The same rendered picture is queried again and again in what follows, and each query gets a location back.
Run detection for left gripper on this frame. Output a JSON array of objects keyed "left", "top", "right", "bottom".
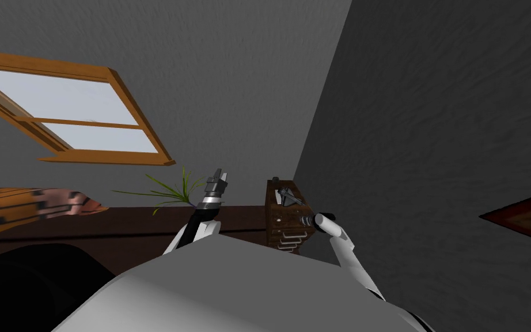
[{"left": 203, "top": 168, "right": 229, "bottom": 199}]

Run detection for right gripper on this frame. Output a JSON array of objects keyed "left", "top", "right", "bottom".
[{"left": 278, "top": 186, "right": 306, "bottom": 208}]

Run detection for brown wooden drawer cabinet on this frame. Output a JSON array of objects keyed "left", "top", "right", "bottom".
[{"left": 264, "top": 176, "right": 317, "bottom": 255}]

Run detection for green leafy plant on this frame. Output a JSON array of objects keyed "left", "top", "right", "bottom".
[{"left": 111, "top": 167, "right": 207, "bottom": 217}]

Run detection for dark brown long table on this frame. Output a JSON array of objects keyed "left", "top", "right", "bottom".
[{"left": 0, "top": 205, "right": 269, "bottom": 278}]

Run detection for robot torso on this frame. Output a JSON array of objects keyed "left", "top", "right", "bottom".
[{"left": 52, "top": 232, "right": 432, "bottom": 332}]

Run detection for wooden framed window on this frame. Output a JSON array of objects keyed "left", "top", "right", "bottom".
[{"left": 0, "top": 49, "right": 177, "bottom": 167}]

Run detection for orange patterned cushion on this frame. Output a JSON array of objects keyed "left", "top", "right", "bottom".
[{"left": 0, "top": 187, "right": 110, "bottom": 244}]

